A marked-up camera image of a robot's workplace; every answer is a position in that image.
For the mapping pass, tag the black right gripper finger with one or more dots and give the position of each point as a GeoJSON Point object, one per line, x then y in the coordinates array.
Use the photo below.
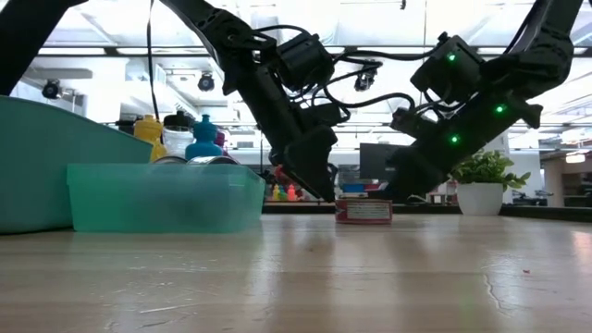
{"type": "Point", "coordinates": [411, 178]}

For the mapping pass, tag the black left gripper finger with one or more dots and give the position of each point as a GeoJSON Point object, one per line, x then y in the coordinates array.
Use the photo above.
{"type": "Point", "coordinates": [312, 162]}

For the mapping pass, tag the silver food can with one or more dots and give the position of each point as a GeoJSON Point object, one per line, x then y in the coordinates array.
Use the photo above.
{"type": "Point", "coordinates": [363, 212]}

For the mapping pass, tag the pink plastic water bottle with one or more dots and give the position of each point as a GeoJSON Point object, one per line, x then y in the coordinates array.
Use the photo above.
{"type": "Point", "coordinates": [221, 141]}

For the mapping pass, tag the blue plastic water bottle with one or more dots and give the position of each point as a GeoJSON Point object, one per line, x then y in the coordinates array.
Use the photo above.
{"type": "Point", "coordinates": [204, 143]}

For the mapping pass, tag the labelled tuna can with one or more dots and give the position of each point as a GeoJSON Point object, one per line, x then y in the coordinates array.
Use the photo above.
{"type": "Point", "coordinates": [213, 160]}

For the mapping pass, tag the clear bottle with black cap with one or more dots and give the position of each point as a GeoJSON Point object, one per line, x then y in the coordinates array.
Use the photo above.
{"type": "Point", "coordinates": [178, 139]}

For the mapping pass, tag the yellow plastic water bottle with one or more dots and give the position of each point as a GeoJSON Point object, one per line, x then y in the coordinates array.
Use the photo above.
{"type": "Point", "coordinates": [150, 134]}

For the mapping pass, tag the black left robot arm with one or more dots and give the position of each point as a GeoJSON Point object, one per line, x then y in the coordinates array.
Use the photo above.
{"type": "Point", "coordinates": [217, 28]}

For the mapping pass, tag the small pink toy bottle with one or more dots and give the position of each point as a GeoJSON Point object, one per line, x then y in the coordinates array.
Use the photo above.
{"type": "Point", "coordinates": [292, 193]}

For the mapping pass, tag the black computer monitor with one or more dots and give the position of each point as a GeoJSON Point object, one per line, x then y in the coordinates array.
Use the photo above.
{"type": "Point", "coordinates": [374, 159]}

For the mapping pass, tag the small yellow toy bottle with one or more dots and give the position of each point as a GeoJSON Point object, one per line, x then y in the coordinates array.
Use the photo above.
{"type": "Point", "coordinates": [276, 193]}

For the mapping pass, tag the blue storage box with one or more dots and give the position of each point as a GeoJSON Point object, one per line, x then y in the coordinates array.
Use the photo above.
{"type": "Point", "coordinates": [353, 188]}

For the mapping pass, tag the small green potted plant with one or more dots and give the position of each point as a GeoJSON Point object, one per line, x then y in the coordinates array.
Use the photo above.
{"type": "Point", "coordinates": [481, 185]}

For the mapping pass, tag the black ceiling spotlight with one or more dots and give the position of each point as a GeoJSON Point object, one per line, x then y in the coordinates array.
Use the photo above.
{"type": "Point", "coordinates": [51, 89]}
{"type": "Point", "coordinates": [206, 82]}

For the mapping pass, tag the translucent teal plastic tray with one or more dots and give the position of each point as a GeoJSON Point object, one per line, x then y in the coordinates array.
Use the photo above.
{"type": "Point", "coordinates": [166, 199]}

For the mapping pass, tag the teal plastic bin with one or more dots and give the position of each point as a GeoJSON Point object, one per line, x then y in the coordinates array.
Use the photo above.
{"type": "Point", "coordinates": [46, 176]}

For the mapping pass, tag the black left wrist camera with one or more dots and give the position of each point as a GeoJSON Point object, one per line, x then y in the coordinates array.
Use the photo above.
{"type": "Point", "coordinates": [305, 60]}

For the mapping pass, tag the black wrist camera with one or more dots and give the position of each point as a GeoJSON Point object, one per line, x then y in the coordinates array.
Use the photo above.
{"type": "Point", "coordinates": [305, 60]}
{"type": "Point", "coordinates": [448, 69]}

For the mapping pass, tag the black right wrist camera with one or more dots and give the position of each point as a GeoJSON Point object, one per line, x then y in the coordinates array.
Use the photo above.
{"type": "Point", "coordinates": [448, 69]}

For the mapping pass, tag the black overhead camera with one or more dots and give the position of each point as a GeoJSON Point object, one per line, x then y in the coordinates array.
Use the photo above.
{"type": "Point", "coordinates": [363, 82]}

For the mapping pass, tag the black aluminium table frame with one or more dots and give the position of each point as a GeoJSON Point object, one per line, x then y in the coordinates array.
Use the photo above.
{"type": "Point", "coordinates": [546, 213]}

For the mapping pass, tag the black overhead frame bar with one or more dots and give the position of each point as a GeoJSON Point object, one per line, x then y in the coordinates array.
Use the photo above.
{"type": "Point", "coordinates": [74, 51]}

